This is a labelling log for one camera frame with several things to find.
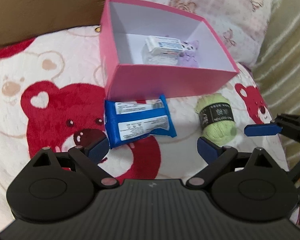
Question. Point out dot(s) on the gold satin blanket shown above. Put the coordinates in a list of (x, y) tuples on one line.
[(290, 55)]

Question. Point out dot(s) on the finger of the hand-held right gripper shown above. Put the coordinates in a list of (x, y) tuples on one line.
[(262, 129)]

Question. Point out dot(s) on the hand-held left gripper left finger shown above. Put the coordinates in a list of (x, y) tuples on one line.
[(98, 147)]

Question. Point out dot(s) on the clear plastic packet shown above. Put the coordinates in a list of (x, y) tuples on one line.
[(157, 59)]

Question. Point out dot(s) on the brown pillow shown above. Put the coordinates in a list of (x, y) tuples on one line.
[(40, 12)]

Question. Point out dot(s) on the pink checked pillow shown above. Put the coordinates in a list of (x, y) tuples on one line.
[(227, 10)]

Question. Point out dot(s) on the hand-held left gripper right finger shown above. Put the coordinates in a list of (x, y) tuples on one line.
[(207, 150)]

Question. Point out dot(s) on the pink cardboard box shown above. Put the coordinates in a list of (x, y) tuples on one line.
[(165, 82)]

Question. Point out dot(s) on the blue snack packet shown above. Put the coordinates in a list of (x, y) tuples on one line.
[(137, 127)]

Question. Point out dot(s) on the green yarn ball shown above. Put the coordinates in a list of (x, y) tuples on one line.
[(222, 132)]

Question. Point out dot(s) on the bear printed blanket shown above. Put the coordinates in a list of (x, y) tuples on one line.
[(40, 67)]

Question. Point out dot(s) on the small white box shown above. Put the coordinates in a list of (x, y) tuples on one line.
[(165, 44)]

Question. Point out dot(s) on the purple plush toy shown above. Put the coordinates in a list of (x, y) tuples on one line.
[(190, 58)]

